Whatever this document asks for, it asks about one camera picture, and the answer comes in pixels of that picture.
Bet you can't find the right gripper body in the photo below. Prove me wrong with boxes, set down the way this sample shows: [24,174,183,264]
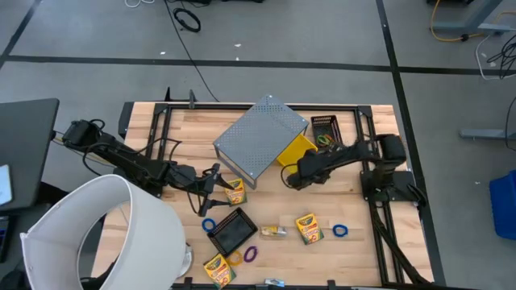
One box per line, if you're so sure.
[286,151,330,190]

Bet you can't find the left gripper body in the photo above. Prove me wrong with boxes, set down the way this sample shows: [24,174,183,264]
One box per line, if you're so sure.
[177,163,221,217]

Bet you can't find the Crayola crayons 24 box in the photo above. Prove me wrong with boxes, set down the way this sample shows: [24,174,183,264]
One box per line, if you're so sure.
[203,252,238,290]
[294,212,325,246]
[224,178,248,207]

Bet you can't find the yellow plastic basket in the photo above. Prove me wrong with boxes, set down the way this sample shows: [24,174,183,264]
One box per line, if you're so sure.
[276,134,319,175]

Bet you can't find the wide black plastic basket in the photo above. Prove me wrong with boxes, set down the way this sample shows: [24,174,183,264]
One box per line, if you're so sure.
[206,206,259,259]

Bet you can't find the narrow black plastic basket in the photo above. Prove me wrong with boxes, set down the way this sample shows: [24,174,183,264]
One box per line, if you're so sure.
[310,114,343,148]

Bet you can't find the grey perforated metal shelf riser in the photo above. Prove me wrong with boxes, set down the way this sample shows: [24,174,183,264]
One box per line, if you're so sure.
[212,94,310,190]

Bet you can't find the yellow coil wristband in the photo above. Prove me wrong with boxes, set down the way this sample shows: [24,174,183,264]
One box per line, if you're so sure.
[226,249,244,267]

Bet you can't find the black desk top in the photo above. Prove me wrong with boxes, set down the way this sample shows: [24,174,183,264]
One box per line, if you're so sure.
[0,97,60,213]

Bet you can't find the grey desk foot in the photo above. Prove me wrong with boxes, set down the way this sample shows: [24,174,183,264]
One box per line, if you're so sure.
[459,127,516,141]

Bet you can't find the grey desk base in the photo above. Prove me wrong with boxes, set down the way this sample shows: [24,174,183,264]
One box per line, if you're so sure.
[433,0,516,35]

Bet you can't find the white lamp shade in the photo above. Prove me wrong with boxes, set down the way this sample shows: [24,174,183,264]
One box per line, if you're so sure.
[19,173,195,290]

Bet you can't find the white flat device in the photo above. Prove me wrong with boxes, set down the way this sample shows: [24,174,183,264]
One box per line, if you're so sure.
[0,164,13,207]

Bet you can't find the blue plastic bin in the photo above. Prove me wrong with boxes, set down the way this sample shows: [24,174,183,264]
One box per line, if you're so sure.
[489,168,516,242]

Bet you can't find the black cable conduit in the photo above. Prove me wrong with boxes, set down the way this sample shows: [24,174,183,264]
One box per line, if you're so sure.
[368,201,435,288]

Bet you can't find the long black floor cable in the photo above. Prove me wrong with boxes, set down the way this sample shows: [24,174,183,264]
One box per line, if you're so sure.
[163,0,221,103]

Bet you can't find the coiled black floor cable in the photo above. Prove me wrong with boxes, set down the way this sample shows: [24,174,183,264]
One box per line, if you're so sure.
[172,6,202,33]

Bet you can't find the yellow extension cable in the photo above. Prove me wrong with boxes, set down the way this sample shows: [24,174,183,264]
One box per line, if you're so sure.
[429,0,516,44]

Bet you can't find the long white floor cable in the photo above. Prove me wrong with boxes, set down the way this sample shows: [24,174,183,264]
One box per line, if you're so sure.
[474,34,516,81]

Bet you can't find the curved black floor cable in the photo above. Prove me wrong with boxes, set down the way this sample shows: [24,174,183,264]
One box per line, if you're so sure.
[505,96,516,152]

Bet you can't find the black cable bundle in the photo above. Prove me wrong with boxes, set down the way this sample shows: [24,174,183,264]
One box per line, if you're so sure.
[485,34,516,80]

